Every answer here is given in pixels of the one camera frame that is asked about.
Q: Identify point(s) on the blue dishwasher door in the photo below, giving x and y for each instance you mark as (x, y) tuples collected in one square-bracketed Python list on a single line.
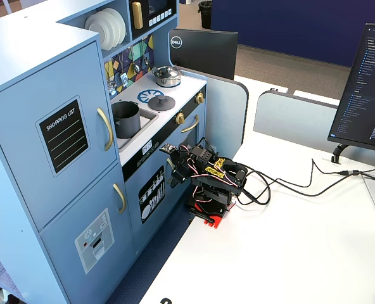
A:
[(133, 202)]

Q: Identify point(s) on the gold stove knob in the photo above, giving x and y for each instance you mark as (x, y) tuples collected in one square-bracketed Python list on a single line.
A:
[(200, 98), (180, 118)]

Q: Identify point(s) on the steel slotted skimmer spoon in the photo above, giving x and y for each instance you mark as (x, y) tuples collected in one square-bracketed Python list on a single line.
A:
[(111, 90)]

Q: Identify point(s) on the gray desk divider panel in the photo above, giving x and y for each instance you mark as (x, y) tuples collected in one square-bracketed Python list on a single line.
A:
[(225, 111), (285, 120)]

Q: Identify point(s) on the steel slotted spatula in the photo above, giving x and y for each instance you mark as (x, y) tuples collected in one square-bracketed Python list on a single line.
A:
[(123, 79)]

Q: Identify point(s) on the blue fridge door with chalkboard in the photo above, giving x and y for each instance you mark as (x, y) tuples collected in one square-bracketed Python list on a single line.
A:
[(16, 142)]

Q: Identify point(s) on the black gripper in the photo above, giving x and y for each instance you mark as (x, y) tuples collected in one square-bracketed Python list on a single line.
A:
[(177, 171)]

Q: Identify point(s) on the blue freezer door with dispenser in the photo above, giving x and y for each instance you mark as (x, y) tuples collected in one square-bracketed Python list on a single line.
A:
[(64, 237)]

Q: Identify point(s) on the gray plastic pot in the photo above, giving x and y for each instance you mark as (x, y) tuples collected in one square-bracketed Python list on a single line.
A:
[(127, 126)]

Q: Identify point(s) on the small stainless steel pot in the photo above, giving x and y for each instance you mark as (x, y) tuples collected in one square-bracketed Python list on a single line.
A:
[(167, 83)]

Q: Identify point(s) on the red robot base clamp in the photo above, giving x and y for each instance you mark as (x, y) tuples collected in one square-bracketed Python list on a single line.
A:
[(216, 221)]

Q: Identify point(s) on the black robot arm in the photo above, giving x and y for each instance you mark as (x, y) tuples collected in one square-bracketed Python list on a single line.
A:
[(219, 187)]

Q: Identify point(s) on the black Dell monitor back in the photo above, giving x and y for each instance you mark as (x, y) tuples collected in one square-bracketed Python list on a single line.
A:
[(206, 54)]

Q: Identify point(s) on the gray sink basin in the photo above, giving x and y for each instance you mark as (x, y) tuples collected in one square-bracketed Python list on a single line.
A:
[(146, 118)]

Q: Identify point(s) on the black monitor mount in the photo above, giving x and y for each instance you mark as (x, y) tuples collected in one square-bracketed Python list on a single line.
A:
[(338, 155)]

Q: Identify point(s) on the black trash bin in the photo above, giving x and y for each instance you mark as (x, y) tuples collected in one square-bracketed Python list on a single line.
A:
[(205, 16)]

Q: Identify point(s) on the small camera circuit board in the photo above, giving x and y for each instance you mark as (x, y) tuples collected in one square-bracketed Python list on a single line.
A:
[(168, 148)]

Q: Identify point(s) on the blue wooden toy kitchen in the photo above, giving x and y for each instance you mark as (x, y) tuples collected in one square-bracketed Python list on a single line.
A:
[(16, 63)]

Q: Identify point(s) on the white toy plate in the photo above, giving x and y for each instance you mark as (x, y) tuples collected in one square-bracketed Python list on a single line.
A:
[(112, 31), (94, 28), (121, 27)]

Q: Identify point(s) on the steel ladle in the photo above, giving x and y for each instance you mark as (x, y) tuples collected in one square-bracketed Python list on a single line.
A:
[(137, 68)]

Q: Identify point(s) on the black toy microwave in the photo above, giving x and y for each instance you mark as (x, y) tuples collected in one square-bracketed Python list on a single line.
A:
[(146, 30)]

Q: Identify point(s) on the monitor with lit screen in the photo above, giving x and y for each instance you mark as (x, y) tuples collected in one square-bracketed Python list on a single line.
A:
[(365, 95)]

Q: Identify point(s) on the blue oven door with window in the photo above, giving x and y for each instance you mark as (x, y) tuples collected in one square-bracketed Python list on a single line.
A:
[(190, 141)]

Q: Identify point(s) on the stainless steel pot lid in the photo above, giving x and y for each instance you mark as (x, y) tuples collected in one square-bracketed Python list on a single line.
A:
[(165, 72)]

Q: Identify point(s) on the small steel spoon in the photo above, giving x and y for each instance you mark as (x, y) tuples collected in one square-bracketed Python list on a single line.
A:
[(145, 61)]

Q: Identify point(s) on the shopping list chalkboard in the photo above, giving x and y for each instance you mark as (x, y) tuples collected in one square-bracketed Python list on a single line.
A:
[(64, 139)]

